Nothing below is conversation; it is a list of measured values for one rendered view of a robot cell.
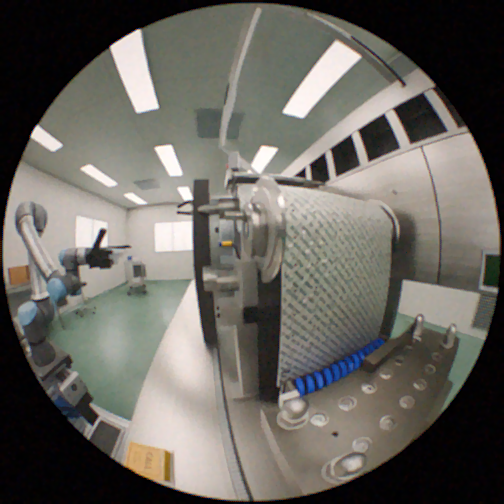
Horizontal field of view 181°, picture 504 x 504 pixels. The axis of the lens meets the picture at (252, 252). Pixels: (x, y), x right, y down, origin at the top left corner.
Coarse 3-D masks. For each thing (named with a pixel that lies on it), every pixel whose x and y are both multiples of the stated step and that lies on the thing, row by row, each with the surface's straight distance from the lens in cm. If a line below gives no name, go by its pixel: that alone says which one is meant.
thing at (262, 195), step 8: (256, 192) 24; (264, 192) 20; (256, 200) 24; (264, 200) 20; (272, 208) 18; (272, 216) 17; (272, 224) 17; (272, 232) 17; (272, 240) 17; (272, 248) 18; (256, 256) 24; (264, 256) 20; (272, 256) 18; (264, 264) 20
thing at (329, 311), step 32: (384, 256) 32; (288, 288) 18; (320, 288) 20; (352, 288) 25; (384, 288) 34; (288, 320) 19; (320, 320) 22; (352, 320) 28; (288, 352) 22; (320, 352) 26; (352, 352) 33
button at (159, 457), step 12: (132, 444) 37; (132, 456) 36; (144, 456) 35; (156, 456) 34; (168, 456) 35; (132, 468) 36; (144, 468) 35; (156, 468) 34; (168, 468) 35; (168, 480) 35
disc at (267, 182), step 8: (264, 176) 22; (256, 184) 25; (264, 184) 21; (272, 184) 18; (272, 192) 18; (280, 192) 17; (272, 200) 18; (280, 200) 16; (280, 208) 16; (280, 216) 16; (280, 224) 16; (280, 232) 16; (280, 240) 16; (280, 248) 16; (280, 256) 16; (272, 264) 18; (280, 264) 17; (264, 272) 21; (272, 272) 19; (264, 280) 22; (272, 280) 20
